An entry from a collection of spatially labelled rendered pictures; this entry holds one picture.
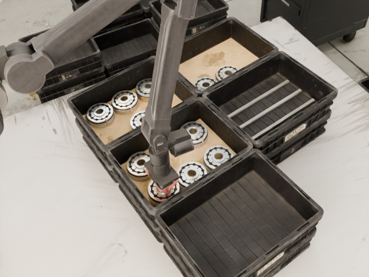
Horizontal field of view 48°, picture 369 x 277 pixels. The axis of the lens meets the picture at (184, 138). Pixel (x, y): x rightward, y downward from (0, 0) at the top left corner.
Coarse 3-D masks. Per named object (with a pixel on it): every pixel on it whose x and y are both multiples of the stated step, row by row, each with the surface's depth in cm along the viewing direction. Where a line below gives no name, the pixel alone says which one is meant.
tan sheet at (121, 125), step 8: (176, 96) 163; (144, 104) 161; (176, 104) 160; (136, 112) 159; (120, 120) 157; (128, 120) 157; (96, 128) 155; (104, 128) 155; (112, 128) 155; (120, 128) 155; (128, 128) 154; (104, 136) 152; (112, 136) 152; (104, 144) 150
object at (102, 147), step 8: (152, 56) 164; (136, 64) 162; (120, 72) 159; (104, 80) 157; (88, 88) 155; (192, 88) 151; (72, 96) 153; (192, 96) 149; (72, 104) 150; (80, 120) 146; (88, 128) 142; (136, 128) 141; (96, 136) 141; (120, 136) 139; (112, 144) 137
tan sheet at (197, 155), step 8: (200, 120) 154; (208, 128) 152; (208, 136) 149; (216, 136) 149; (208, 144) 147; (216, 144) 147; (224, 144) 146; (192, 152) 145; (200, 152) 145; (232, 152) 144; (176, 160) 143; (184, 160) 143; (192, 160) 143; (200, 160) 143; (176, 168) 141; (192, 176) 139; (136, 184) 138; (144, 184) 138; (144, 192) 136
